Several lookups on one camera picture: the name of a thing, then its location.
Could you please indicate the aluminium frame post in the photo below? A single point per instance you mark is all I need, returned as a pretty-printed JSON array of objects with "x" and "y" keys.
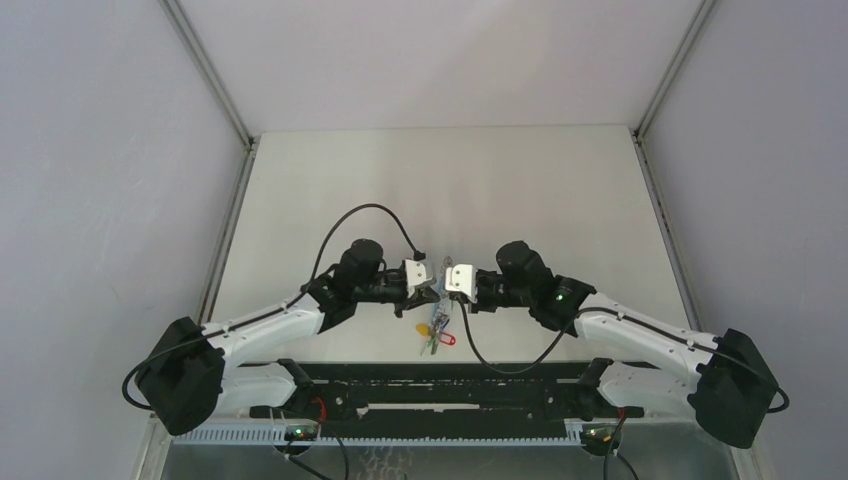
[
  {"x": 193, "y": 44},
  {"x": 682, "y": 52}
]

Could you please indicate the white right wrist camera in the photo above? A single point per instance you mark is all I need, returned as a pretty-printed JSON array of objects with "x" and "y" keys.
[{"x": 461, "y": 282}]

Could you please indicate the yellow tagged key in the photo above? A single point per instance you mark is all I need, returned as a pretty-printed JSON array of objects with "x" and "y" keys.
[{"x": 423, "y": 329}]

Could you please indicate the red tagged key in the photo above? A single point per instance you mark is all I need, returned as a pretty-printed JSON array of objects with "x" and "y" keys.
[{"x": 438, "y": 334}]

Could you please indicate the white slotted cable duct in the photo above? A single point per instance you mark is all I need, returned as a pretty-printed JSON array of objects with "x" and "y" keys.
[{"x": 231, "y": 434}]

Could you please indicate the round key organizer with rings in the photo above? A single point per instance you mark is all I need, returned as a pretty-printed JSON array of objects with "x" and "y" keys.
[{"x": 441, "y": 282}]

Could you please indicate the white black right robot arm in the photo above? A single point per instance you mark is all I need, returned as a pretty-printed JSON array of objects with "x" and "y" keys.
[{"x": 722, "y": 382}]

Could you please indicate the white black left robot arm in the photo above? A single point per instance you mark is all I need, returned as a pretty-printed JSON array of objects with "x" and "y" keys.
[{"x": 197, "y": 372}]

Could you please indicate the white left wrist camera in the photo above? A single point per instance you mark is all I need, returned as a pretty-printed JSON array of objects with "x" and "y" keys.
[{"x": 418, "y": 274}]

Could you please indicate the left aluminium frame post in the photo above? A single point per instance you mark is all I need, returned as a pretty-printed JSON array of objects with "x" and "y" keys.
[{"x": 193, "y": 44}]

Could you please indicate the right aluminium frame post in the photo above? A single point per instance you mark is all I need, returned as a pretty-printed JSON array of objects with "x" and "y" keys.
[{"x": 682, "y": 52}]

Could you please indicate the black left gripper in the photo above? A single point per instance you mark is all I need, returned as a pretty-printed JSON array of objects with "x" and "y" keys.
[{"x": 421, "y": 297}]

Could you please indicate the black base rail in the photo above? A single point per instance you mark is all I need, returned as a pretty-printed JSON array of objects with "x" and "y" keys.
[{"x": 440, "y": 398}]

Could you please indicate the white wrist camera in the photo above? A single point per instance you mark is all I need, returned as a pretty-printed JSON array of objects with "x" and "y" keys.
[
  {"x": 418, "y": 274},
  {"x": 461, "y": 282}
]

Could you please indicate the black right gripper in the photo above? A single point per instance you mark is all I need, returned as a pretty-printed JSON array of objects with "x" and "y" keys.
[{"x": 479, "y": 306}]

